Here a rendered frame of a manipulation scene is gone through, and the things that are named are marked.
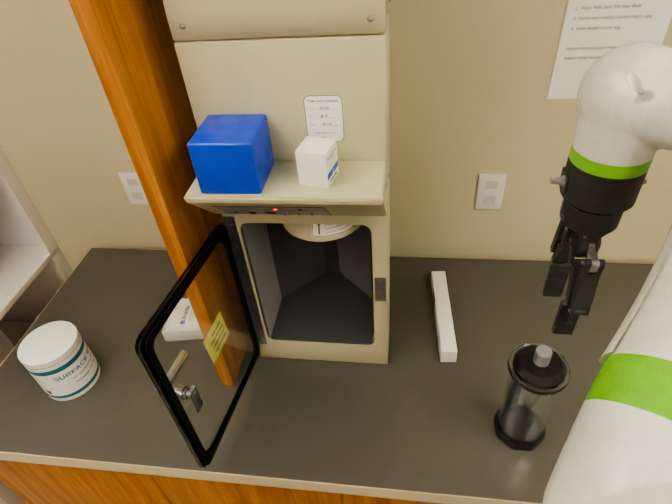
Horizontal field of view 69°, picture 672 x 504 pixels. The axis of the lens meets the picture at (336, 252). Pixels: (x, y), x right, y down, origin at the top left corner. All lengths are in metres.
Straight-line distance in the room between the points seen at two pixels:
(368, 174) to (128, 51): 0.40
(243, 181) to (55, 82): 0.86
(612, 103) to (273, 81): 0.47
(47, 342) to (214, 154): 0.72
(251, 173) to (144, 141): 0.18
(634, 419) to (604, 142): 0.33
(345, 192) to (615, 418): 0.48
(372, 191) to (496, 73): 0.58
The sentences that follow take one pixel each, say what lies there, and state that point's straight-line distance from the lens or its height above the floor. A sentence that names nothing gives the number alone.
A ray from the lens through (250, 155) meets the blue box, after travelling 0.74.
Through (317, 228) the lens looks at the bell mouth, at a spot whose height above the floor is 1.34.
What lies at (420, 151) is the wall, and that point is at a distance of 1.32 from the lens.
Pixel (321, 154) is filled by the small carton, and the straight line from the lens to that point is 0.74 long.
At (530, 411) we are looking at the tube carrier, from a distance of 1.03.
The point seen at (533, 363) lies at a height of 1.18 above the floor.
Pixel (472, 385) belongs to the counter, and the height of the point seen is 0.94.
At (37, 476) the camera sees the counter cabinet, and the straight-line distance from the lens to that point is 1.56.
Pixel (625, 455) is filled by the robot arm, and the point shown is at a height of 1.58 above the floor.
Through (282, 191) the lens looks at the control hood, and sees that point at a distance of 0.78.
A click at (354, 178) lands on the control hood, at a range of 0.79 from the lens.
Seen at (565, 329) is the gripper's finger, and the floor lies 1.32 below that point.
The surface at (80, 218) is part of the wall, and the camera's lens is 1.80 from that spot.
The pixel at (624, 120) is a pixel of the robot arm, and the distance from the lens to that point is 0.63.
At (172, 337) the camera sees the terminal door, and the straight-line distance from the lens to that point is 0.85.
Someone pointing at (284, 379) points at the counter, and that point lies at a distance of 1.22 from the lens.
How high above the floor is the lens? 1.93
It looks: 41 degrees down
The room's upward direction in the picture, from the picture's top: 5 degrees counter-clockwise
